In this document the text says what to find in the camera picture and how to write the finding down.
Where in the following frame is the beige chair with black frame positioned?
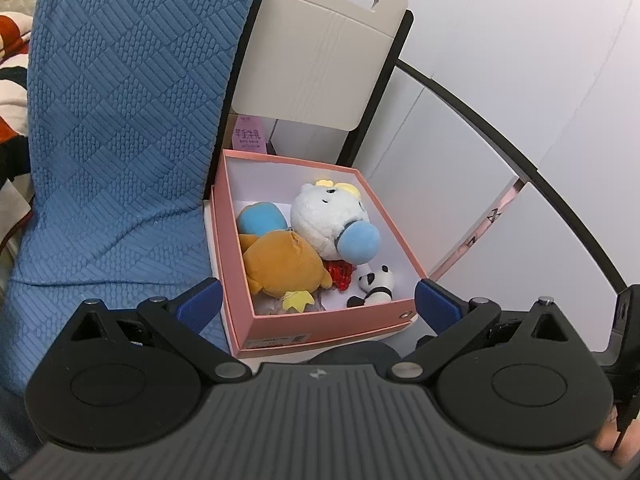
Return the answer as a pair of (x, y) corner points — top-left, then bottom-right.
(220, 0), (416, 167)

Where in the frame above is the blue textured blanket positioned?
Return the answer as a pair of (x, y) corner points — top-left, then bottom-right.
(0, 0), (269, 413)

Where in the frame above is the striped patterned blanket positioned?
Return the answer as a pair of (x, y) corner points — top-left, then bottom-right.
(0, 12), (35, 256)

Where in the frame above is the red crinkled item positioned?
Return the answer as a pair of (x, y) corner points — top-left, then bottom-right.
(322, 259), (357, 292)

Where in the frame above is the pink cardboard box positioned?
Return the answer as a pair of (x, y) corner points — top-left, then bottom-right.
(209, 149), (429, 359)

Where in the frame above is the black curved bar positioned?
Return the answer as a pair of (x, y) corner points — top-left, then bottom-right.
(396, 58), (625, 292)

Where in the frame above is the white plush toy blue snout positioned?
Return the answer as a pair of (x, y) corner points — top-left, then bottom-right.
(290, 179), (382, 265)

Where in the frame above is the person's right hand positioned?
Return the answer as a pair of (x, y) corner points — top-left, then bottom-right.
(595, 407), (640, 465)

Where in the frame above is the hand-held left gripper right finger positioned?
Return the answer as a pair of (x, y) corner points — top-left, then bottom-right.
(392, 279), (576, 382)

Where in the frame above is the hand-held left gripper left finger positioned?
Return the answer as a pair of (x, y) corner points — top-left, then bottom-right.
(67, 277), (249, 382)

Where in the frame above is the orange plush toy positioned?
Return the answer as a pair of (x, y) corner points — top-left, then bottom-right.
(242, 230), (334, 314)

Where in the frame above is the small panda plush toy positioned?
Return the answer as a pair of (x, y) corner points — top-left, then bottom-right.
(346, 265), (396, 309)

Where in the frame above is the pink edge strip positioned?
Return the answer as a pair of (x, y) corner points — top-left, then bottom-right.
(429, 180), (527, 282)

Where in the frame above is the pink carton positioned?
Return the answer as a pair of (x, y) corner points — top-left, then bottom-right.
(233, 114), (267, 156)

